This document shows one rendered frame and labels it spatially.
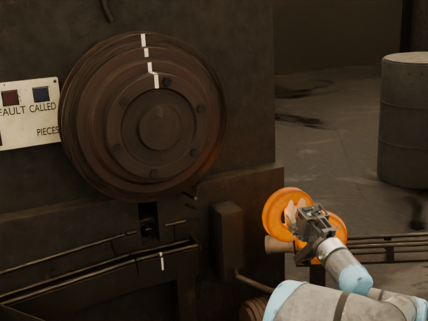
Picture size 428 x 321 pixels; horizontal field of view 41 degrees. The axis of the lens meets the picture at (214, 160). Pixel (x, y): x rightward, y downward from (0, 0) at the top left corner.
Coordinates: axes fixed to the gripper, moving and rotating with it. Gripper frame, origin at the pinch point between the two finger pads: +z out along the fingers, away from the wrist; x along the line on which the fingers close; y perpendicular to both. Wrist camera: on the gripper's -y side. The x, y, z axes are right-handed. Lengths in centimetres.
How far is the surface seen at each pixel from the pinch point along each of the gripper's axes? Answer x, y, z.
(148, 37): 34, 42, 28
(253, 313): 9.7, -32.4, -6.9
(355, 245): -21.5, -13.1, -7.3
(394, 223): -146, -111, 95
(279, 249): -2.8, -20.1, 4.6
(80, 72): 53, 35, 26
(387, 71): -184, -50, 178
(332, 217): -16.6, -7.0, 0.1
